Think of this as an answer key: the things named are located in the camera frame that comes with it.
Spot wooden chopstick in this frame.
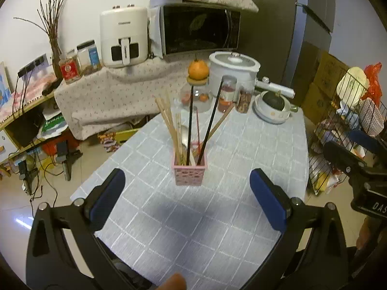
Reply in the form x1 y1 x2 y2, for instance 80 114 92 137
207 103 236 141
159 97 184 165
155 97 183 165
167 88 181 158

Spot person's left hand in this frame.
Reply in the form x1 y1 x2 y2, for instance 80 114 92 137
157 273 187 290

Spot red-lidded spice jar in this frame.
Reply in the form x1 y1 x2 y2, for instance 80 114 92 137
218 75 237 113

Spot printed snack packet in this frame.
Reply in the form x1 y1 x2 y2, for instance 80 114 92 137
97 131 122 152

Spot grey refrigerator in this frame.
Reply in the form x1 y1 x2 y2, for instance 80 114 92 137
230 0 336 103

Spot black cable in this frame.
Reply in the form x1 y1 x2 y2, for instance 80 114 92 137
30 145 59 213

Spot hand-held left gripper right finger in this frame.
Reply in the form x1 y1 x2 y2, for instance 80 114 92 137
249 168 357 290

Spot pink perforated utensil holder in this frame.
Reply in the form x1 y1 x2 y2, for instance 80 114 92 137
173 149 208 187

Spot green printed bag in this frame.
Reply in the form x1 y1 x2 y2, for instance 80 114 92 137
39 114 69 141

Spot cardboard box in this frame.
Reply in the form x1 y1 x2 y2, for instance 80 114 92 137
301 83 333 125
313 51 350 95

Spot stacked white bowls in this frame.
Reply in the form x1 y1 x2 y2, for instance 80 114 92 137
255 92 300 119

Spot glass jar with red label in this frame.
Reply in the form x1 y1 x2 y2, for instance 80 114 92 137
59 51 83 85

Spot dark green squash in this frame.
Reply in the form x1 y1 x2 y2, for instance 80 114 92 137
261 91 286 111

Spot wooden shelf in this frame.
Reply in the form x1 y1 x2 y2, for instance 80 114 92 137
0 91 61 170

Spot black power strip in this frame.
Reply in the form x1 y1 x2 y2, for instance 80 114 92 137
17 56 45 78

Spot dried twig bundle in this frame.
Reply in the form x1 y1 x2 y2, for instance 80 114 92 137
14 0 72 76

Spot colourful framed picture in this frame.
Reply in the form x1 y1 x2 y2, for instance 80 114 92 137
0 62 12 111

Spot person's right hand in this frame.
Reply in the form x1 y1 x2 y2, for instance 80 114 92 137
356 216 379 250

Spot white plastic spoon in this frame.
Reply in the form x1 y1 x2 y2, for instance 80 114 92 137
178 123 190 156

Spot patterned woven basket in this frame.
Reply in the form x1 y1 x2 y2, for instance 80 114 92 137
358 98 385 137

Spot white electric cooking pot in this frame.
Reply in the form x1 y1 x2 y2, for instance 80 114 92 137
208 51 295 99

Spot black chopstick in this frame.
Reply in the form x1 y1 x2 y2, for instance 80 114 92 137
197 77 225 166
186 85 195 166

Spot glass teapot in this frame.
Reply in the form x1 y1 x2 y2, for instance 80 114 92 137
180 77 214 114

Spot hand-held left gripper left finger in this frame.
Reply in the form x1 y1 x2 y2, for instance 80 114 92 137
26 168 126 290

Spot clear jar with blue label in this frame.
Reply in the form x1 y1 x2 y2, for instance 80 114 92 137
76 40 102 75

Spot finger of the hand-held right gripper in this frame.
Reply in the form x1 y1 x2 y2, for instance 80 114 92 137
348 130 382 159
323 140 368 176

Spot large orange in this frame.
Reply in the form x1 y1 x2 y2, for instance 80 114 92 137
188 55 210 80

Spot orange plastic bag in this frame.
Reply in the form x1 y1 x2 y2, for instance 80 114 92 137
363 63 383 104

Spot napa cabbage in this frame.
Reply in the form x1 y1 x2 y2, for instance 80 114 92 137
336 67 370 109

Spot black microwave oven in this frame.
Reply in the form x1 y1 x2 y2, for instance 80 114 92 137
148 1 241 58

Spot jar of dried slices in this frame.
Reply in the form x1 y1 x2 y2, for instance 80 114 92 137
237 85 254 114

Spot white air fryer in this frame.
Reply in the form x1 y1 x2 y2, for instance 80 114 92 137
100 4 149 68

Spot floral tablecloth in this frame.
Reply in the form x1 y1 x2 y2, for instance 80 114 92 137
54 57 212 141

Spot black wire rack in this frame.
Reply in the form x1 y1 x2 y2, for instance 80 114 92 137
310 68 387 197

